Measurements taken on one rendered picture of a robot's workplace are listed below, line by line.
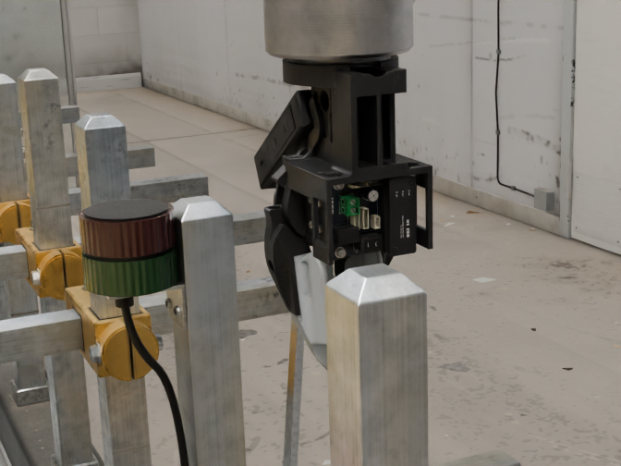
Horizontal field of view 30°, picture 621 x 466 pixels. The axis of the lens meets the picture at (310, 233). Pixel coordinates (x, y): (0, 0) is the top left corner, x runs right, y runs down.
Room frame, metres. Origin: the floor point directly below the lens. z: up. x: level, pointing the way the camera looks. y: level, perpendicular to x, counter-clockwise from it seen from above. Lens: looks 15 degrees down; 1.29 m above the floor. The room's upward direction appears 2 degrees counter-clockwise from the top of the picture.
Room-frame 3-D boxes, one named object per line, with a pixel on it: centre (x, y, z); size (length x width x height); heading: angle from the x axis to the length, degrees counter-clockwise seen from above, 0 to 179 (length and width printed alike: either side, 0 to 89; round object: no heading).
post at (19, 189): (1.42, 0.37, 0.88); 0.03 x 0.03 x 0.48; 24
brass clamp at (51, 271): (1.21, 0.28, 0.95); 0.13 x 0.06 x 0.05; 24
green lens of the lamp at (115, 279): (0.71, 0.12, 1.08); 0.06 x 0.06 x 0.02
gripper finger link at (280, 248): (0.72, 0.01, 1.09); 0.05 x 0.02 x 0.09; 114
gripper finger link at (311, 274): (0.70, -0.01, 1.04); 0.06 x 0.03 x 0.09; 24
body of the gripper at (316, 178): (0.70, -0.02, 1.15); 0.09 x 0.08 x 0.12; 24
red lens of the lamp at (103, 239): (0.71, 0.12, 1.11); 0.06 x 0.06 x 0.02
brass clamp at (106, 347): (0.98, 0.18, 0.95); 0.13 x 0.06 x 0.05; 24
